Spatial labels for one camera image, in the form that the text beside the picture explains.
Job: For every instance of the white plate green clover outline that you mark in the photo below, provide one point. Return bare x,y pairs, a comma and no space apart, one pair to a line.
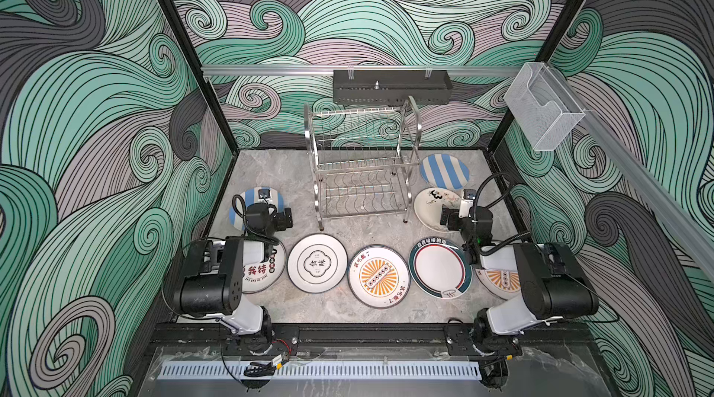
317,263

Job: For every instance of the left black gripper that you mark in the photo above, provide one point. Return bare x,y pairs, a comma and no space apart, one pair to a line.
282,218

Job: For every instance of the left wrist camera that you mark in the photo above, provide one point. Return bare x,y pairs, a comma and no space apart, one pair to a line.
264,194

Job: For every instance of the cream floral plate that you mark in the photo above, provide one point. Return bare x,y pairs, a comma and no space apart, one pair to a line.
429,204

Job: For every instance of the green red rimmed plate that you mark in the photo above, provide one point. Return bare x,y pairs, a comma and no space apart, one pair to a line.
440,268

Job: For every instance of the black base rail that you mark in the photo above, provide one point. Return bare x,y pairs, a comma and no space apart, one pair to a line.
309,339

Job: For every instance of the white slotted cable duct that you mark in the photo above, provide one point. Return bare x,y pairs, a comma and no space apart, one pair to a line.
325,370

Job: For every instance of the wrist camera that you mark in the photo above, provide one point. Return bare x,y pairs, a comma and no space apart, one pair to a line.
467,202
264,194

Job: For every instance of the steel two-tier dish rack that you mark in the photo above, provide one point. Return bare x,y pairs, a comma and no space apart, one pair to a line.
363,160

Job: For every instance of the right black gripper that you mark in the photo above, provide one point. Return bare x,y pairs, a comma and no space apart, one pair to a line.
449,217

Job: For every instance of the black wall shelf basket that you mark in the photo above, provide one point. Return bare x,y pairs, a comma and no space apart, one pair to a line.
391,87

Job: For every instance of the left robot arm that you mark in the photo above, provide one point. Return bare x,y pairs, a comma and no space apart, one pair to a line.
211,281

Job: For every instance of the clear mesh wall bin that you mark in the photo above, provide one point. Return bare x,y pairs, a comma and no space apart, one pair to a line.
544,105

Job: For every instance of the orange sunburst plate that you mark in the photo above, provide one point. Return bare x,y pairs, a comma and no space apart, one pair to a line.
501,283
379,277

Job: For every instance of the white plate red characters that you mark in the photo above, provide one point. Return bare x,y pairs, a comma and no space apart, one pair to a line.
263,265

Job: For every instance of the blue striped plate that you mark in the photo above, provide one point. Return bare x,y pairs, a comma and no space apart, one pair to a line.
241,202
445,171

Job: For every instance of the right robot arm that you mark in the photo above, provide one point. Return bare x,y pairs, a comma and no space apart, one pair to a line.
552,285

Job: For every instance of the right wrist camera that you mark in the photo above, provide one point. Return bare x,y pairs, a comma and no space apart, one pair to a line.
467,202

